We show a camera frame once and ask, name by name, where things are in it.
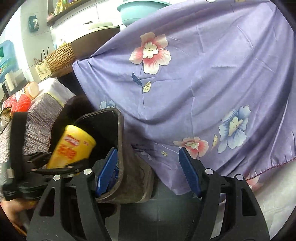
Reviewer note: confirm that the dark wall pocket holder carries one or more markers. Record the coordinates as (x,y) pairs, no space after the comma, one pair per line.
(33,24)

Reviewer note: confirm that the black trash bin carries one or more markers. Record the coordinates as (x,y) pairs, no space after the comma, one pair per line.
(132,180)

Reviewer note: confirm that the purple floral cloth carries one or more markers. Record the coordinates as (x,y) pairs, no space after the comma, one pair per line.
(214,77)

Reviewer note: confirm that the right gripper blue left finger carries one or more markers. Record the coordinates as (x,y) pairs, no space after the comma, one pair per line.
(104,170)

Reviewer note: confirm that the yellow cylindrical snack can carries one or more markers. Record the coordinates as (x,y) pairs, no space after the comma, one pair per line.
(74,145)

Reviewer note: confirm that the woven basket sink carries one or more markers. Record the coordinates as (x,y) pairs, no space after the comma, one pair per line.
(61,57)

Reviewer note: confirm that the person's left hand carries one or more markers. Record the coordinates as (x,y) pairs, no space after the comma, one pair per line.
(12,209)

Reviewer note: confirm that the beige utensil holder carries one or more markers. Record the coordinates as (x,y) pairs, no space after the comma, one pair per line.
(43,70)

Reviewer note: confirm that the light blue plastic basin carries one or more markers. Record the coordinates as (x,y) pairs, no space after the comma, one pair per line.
(132,11)

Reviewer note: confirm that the wooden framed wall shelf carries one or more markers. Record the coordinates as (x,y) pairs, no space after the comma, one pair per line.
(70,8)

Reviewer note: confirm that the paper towel roll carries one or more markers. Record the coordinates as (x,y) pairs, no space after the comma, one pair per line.
(9,78)

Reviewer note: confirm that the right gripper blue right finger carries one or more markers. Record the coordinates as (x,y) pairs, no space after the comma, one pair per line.
(190,173)

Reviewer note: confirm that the brown cream rice cooker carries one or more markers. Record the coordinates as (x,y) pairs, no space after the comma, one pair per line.
(87,45)

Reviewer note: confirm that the blue water jug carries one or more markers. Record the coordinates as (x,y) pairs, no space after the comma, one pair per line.
(8,61)

